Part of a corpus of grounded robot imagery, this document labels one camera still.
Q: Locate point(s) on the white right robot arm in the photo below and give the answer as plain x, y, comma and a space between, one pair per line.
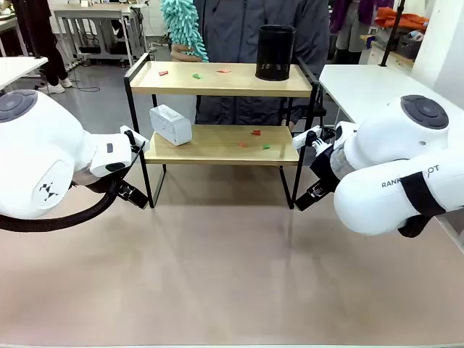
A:
380, 203

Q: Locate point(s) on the person in grey jacket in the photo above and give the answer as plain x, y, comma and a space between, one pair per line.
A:
232, 29

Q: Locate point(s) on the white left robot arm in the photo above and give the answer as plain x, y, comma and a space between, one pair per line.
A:
36, 152

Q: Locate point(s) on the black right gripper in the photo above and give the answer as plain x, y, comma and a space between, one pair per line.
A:
326, 170

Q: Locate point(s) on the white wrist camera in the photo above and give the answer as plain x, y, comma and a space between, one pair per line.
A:
301, 139
139, 137

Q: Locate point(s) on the person right hand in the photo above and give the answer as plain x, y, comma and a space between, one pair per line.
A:
179, 52

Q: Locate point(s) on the white rectangular box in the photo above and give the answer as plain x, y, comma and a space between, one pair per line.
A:
174, 128

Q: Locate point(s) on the two-tier wooden shelf black frame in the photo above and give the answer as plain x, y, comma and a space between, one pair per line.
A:
217, 85

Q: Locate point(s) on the teal microfiber duster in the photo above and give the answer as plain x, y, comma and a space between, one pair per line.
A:
181, 25

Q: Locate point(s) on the person in purple jacket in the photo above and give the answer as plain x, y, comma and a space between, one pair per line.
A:
366, 11

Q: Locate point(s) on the black folding chair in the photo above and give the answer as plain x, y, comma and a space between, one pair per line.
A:
319, 108

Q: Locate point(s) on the wooden desk with drawers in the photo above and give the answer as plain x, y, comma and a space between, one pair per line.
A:
378, 54

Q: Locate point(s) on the black mesh pen holder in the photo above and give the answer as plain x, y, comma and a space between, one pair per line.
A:
273, 47

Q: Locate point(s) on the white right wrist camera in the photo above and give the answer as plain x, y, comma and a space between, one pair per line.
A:
301, 139

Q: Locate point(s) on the black stand pole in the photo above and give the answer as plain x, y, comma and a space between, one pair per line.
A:
393, 32

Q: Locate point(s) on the large white side table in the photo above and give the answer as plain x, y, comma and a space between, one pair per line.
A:
362, 83

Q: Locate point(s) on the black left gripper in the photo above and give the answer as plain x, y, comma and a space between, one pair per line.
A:
94, 181

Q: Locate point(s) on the person in black clothes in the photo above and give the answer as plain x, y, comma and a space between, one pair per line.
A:
36, 21

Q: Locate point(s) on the orange cloth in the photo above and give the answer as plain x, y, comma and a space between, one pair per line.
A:
398, 18

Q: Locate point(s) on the grey background workbench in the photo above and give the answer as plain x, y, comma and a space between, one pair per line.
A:
90, 12

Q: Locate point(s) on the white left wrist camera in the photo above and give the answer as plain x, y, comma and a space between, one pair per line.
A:
139, 137

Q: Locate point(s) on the grey storage basket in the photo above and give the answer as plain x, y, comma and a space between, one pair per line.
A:
407, 47

